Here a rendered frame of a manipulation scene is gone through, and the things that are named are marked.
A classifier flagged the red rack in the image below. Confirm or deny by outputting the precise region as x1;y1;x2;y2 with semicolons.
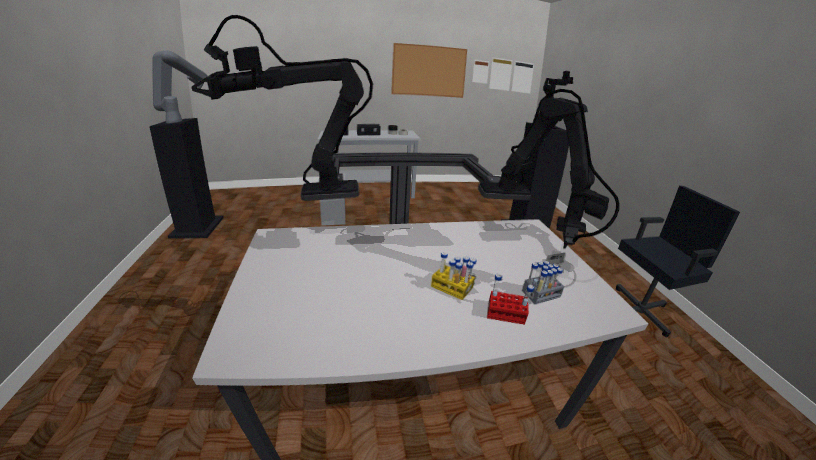
487;291;529;325

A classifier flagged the yellow tube rack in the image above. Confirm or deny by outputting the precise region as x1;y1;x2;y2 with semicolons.
431;265;475;300

